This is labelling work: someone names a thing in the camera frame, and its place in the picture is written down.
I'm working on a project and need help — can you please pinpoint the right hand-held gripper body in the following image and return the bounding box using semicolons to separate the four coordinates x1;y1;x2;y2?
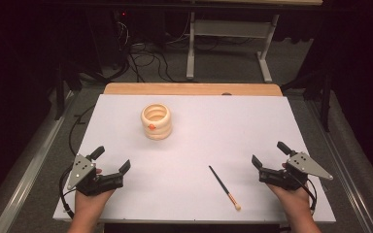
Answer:
257;151;334;191

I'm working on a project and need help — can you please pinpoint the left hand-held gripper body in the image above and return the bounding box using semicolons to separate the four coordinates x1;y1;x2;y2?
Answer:
66;153;125;197

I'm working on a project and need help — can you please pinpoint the black-handled makeup brush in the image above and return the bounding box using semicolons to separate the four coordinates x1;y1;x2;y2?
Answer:
208;165;242;212

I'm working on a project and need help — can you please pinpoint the cream ringed brush holder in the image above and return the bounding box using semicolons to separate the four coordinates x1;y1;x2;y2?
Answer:
140;102;173;141

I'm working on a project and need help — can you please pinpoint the person's left hand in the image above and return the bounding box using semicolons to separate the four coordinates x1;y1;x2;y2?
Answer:
74;188;117;212

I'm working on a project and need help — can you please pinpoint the person's right hand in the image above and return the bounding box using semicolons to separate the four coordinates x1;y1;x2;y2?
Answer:
266;183;314;216

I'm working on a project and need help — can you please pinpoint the black metal stand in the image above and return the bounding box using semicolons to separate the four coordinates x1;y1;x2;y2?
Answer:
53;61;83;121
281;69;334;133

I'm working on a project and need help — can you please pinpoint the wooden table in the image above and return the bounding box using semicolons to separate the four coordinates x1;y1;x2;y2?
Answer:
103;82;284;97

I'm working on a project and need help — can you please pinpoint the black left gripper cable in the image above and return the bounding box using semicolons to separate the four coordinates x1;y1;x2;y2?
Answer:
58;164;79;219

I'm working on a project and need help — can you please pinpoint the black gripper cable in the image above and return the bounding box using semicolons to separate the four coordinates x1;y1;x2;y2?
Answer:
289;173;319;216
58;164;79;219

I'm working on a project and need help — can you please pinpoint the thin black floor cable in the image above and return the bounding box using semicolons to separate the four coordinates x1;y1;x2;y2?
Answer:
68;104;97;157

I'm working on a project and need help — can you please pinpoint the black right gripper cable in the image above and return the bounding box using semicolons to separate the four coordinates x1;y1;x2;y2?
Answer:
289;173;319;216

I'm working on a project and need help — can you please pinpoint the aluminium floor rail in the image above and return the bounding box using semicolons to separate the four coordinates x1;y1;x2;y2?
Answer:
0;91;79;233
305;96;373;233

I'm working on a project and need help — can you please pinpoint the tangle of black floor cables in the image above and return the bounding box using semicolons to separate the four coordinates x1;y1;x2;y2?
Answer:
115;18;188;83

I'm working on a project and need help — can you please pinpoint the white metal stand frame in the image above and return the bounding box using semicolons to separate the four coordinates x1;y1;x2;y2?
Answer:
186;12;280;83

